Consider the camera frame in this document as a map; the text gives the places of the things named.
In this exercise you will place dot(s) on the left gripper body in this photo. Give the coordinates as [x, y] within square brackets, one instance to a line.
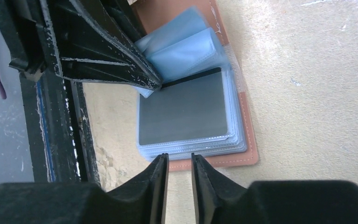
[27, 29]

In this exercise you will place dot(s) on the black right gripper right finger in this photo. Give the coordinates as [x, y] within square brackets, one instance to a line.
[219, 200]

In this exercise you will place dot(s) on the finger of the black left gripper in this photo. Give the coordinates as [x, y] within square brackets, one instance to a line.
[94, 41]

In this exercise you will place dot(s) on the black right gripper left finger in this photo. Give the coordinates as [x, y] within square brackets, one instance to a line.
[140, 200]

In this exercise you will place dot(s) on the pink leather card holder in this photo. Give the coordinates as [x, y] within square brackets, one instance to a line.
[185, 38]

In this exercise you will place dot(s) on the grey card in sleeve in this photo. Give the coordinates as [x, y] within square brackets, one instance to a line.
[189, 110]

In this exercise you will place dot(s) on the aluminium frame rail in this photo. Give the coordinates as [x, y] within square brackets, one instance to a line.
[59, 133]

